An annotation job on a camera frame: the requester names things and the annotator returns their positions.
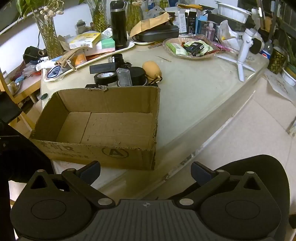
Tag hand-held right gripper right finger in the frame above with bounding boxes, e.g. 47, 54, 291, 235
176, 161, 265, 209

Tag orange packet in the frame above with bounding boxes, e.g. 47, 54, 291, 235
73, 52, 88, 66

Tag yellow cloth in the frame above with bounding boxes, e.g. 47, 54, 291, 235
177, 3, 204, 12

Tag pink pump bottle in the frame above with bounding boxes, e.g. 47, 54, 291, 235
206, 21, 216, 40

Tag blue product box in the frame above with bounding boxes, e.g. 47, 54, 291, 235
195, 16, 208, 35

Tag white plastic food container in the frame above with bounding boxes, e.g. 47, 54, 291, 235
215, 1, 251, 24

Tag brown paper envelope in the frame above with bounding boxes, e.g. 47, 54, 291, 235
130, 12, 170, 37

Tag green white sachet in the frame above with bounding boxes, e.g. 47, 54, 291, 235
183, 40, 214, 55

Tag black rectangular box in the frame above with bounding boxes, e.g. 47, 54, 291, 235
90, 63, 117, 75

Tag black flat device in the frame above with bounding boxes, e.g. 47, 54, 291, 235
208, 13, 245, 30

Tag white product box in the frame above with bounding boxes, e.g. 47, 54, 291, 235
173, 9, 188, 33

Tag black tape roll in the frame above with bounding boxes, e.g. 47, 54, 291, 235
94, 71, 118, 88

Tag black hard case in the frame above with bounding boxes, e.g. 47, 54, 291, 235
133, 25, 180, 43

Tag red flat packet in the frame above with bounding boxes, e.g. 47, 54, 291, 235
85, 51, 116, 59

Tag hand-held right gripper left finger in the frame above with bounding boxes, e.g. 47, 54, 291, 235
27, 160, 116, 209

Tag green wet wipe pack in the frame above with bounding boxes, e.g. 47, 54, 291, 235
166, 43, 188, 56

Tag tall glass vase dried flowers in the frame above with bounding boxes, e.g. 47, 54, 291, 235
16, 0, 65, 59

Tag long white tray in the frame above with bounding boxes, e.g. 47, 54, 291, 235
42, 39, 136, 82

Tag white paper sheet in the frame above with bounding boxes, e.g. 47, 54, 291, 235
264, 70, 296, 102

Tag white gimbal with tripod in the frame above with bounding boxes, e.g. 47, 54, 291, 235
216, 8, 265, 82

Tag black product box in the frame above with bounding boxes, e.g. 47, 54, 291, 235
187, 9, 197, 34

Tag white plate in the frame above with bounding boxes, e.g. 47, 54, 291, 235
134, 37, 162, 45

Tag clear plastic case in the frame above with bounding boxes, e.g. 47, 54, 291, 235
116, 68, 133, 87

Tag small black printed box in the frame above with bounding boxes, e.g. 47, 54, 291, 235
185, 42, 204, 56

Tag cola bottle blue label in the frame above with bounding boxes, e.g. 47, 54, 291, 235
260, 39, 274, 61

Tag black bag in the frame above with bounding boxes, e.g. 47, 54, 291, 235
23, 46, 47, 64

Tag wide black cylinder cap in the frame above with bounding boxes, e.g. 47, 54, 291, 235
128, 67, 148, 86

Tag brown cardboard box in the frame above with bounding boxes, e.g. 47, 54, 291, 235
30, 86, 161, 171

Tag black thermos flask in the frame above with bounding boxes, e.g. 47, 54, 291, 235
110, 1, 128, 50

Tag white tube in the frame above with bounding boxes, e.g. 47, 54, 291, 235
36, 57, 63, 70

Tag clear plastic dish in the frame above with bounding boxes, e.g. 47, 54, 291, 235
163, 37, 220, 59

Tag black cylindrical tube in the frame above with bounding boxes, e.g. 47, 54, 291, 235
112, 54, 125, 66

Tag white tissue pack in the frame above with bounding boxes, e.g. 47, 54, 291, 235
102, 27, 114, 39

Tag pink patterned wrapper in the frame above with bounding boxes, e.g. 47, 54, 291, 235
213, 43, 238, 52

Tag dark patterned jar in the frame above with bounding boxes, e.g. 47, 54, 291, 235
268, 47, 287, 75

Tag beige egg-shaped pouch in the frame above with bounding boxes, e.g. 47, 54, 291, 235
142, 61, 163, 85

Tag striped ribbon cable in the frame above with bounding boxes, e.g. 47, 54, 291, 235
194, 34, 219, 50

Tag white plastic bag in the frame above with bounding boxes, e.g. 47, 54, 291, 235
218, 20, 244, 51

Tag yellow cardboard box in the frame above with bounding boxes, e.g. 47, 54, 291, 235
69, 32, 102, 49

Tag green tissue pack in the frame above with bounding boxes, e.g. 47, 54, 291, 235
94, 38, 115, 52

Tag black metal shelf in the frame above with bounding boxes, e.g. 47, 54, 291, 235
261, 0, 296, 40

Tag brown drawstring pouch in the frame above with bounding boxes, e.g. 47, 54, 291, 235
57, 47, 89, 71

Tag black chair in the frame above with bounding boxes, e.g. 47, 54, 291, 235
166, 155, 290, 234

